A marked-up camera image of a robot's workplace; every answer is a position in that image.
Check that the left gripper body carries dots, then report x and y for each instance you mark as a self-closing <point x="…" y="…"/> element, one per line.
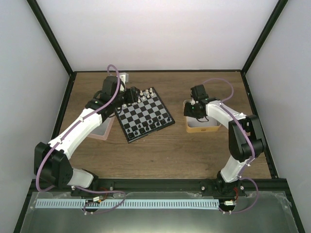
<point x="131" y="98"/>

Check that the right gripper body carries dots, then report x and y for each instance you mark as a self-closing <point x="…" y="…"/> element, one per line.
<point x="193" y="112"/>

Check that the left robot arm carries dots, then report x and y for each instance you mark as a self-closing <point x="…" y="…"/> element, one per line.
<point x="51" y="162"/>

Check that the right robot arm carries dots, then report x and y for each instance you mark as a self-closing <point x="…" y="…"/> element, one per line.
<point x="245" y="135"/>

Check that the white chess pieces group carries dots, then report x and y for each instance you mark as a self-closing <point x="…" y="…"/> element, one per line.
<point x="145" y="97"/>

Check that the gold metal tin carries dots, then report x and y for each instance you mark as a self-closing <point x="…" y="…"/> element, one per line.
<point x="203" y="125"/>

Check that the black and white chessboard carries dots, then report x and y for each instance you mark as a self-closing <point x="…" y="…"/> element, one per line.
<point x="131" y="117"/>

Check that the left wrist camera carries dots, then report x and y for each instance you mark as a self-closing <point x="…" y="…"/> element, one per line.
<point x="124" y="77"/>

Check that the black aluminium frame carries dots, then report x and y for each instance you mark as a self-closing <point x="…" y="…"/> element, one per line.
<point x="275" y="183"/>

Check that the blue slotted cable duct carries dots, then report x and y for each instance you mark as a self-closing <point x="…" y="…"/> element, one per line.
<point x="204" y="204"/>

